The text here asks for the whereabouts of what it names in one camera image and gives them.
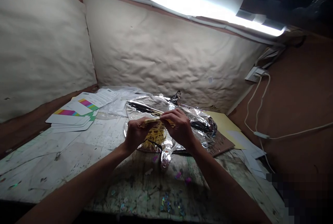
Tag scattered holographic confetti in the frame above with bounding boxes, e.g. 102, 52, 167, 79
108, 186, 188, 217

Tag loose white paper sheets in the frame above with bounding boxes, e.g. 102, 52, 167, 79
225, 130, 269, 179

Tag clear plastic bags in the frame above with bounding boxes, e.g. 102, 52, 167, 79
96, 85, 153, 122

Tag person's left hand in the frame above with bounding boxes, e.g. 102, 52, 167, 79
125, 116, 157, 154

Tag yellow paper strip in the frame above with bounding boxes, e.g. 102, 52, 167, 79
142, 117, 178, 129

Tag printed white paper sheets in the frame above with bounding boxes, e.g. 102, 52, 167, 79
77, 87, 119, 108

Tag pink confetti pieces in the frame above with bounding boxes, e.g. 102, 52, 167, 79
152, 154, 193, 184

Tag pale yellow paper sheet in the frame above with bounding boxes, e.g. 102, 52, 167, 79
202, 109, 251, 150

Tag cream paper wall sheet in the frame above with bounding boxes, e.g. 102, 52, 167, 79
0, 0, 98, 124
80, 0, 268, 114

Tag white cable with inline switch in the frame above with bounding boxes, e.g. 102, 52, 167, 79
244, 72, 333, 174

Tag brown cardboard piece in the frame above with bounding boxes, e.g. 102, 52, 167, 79
207, 130, 236, 158

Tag person's right hand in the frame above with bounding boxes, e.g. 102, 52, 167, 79
159, 107, 200, 155

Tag white wall socket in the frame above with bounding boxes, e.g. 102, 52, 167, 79
244, 65, 270, 83

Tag stack of colour-striped white cards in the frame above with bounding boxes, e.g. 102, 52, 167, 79
45, 97, 100, 134

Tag silver foil balloon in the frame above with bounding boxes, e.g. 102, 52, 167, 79
124, 90, 220, 170

